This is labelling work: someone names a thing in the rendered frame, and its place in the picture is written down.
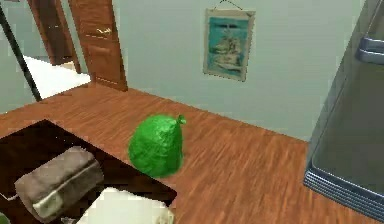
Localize dark brown dining table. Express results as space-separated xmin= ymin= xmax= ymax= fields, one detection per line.
xmin=0 ymin=119 xmax=178 ymax=224

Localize grey fridge handle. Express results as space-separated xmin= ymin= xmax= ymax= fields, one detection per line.
xmin=355 ymin=36 xmax=384 ymax=66

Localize brass door handle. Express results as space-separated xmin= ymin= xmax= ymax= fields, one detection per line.
xmin=95 ymin=27 xmax=114 ymax=37

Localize framed ship picture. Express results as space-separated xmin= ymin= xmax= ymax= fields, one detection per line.
xmin=202 ymin=0 xmax=257 ymax=83

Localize brown wooden room door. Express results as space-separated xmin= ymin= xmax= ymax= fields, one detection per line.
xmin=67 ymin=0 xmax=129 ymax=93

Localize black slanted pole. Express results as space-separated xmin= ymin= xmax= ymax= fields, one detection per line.
xmin=0 ymin=3 xmax=43 ymax=103

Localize green garbage bag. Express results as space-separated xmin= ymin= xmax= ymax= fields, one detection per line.
xmin=127 ymin=114 xmax=187 ymax=179

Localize white paper sheet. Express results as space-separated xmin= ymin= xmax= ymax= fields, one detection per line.
xmin=75 ymin=186 xmax=175 ymax=224

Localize brown wooden door frame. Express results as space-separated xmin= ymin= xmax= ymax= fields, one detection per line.
xmin=27 ymin=0 xmax=82 ymax=74

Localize brown bread loaf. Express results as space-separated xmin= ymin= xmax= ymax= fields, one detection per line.
xmin=14 ymin=145 xmax=105 ymax=224

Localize grey fridge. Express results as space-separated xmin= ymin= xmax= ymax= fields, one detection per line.
xmin=302 ymin=0 xmax=384 ymax=222

